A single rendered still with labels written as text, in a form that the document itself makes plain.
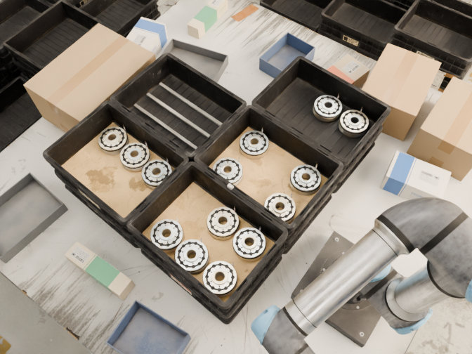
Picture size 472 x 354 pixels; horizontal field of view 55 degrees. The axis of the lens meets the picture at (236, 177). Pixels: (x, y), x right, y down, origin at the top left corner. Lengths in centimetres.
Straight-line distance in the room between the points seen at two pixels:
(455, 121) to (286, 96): 61
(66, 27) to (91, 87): 96
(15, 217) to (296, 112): 109
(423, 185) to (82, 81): 129
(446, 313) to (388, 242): 150
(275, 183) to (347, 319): 49
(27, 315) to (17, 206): 76
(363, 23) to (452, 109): 111
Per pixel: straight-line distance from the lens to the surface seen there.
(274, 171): 158
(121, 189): 160
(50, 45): 265
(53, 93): 183
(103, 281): 156
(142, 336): 154
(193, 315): 154
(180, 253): 143
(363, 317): 153
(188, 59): 209
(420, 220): 96
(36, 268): 172
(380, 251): 96
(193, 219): 150
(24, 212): 182
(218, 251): 145
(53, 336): 239
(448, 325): 243
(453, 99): 189
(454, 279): 99
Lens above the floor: 219
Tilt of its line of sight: 60 degrees down
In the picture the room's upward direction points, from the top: 1 degrees counter-clockwise
